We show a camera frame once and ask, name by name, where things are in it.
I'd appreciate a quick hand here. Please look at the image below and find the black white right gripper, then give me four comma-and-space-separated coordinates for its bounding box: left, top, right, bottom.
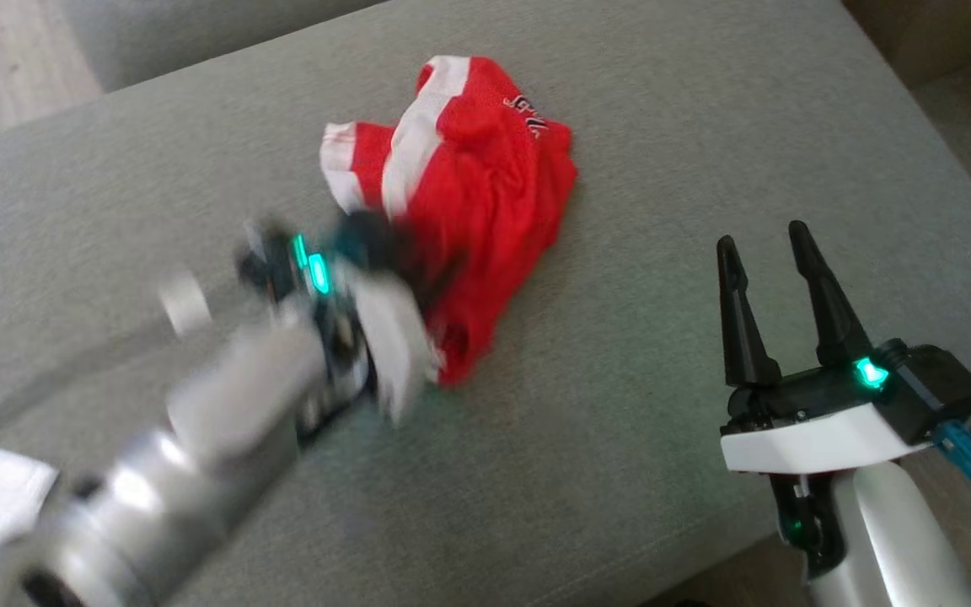
716, 221, 929, 473

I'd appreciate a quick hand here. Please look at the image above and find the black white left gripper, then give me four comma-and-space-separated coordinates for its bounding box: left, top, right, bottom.
237, 211, 453, 443

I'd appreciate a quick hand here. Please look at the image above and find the red jersey with white trim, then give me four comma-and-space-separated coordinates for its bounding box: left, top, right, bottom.
319, 55, 579, 389

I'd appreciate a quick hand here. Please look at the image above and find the grey sofa seat cushion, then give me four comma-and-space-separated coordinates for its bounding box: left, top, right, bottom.
0, 0, 971, 607

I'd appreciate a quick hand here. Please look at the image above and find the grey sofa side cushion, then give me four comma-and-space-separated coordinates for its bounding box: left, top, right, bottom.
56, 0, 385, 94

